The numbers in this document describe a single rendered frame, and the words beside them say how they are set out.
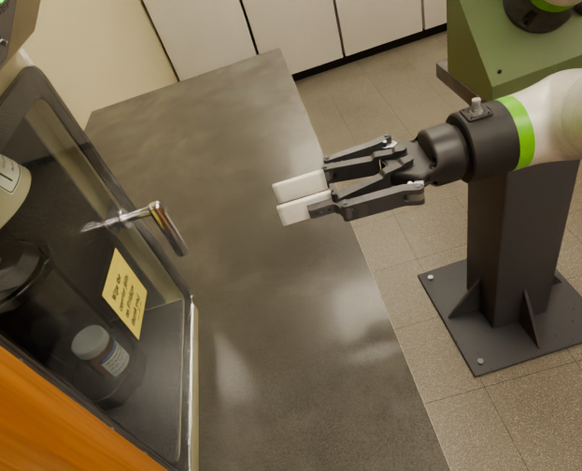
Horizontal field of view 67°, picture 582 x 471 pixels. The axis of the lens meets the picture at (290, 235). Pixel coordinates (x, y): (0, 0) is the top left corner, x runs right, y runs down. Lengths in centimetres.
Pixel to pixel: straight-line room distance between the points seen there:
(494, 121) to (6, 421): 53
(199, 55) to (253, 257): 277
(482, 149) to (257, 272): 43
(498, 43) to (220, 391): 88
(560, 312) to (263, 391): 136
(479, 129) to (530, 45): 58
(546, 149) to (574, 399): 119
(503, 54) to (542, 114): 51
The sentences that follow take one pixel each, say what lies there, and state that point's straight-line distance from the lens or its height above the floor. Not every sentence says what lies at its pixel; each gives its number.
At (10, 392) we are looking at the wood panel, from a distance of 24.
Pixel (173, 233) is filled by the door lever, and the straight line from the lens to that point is 58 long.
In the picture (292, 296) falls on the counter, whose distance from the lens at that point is 73.
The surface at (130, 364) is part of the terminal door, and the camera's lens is 50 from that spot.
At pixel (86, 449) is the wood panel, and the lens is 27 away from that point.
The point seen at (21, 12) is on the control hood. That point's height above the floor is 144.
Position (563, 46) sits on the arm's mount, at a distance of 116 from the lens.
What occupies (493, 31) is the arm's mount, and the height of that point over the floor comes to 106.
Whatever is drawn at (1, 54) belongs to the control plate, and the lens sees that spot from 44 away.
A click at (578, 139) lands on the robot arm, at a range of 56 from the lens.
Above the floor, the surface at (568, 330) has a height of 2.
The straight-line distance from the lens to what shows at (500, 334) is 176.
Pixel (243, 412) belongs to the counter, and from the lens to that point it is 66.
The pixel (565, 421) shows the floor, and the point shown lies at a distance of 167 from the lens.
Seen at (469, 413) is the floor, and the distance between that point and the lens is 163.
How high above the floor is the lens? 150
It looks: 42 degrees down
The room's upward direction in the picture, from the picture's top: 21 degrees counter-clockwise
